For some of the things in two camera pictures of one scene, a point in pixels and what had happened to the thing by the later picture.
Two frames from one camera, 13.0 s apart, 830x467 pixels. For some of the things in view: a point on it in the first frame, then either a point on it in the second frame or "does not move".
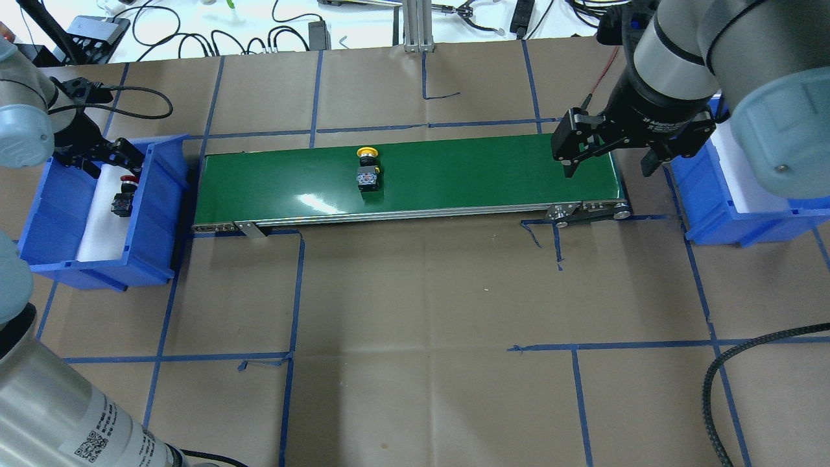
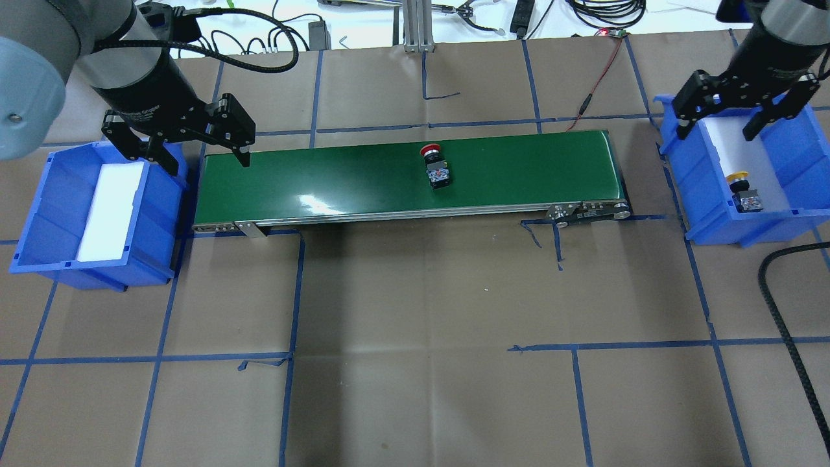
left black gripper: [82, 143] to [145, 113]
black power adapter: [320, 36] does not move
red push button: [122, 202] to [437, 170]
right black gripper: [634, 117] to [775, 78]
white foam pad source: [105, 233] does not move
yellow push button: [368, 170] to [745, 200]
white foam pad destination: [749, 195] does not move
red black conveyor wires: [583, 109] does not move
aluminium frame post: [417, 29] does not move
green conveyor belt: [509, 178] does not move
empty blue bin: [709, 203] does not move
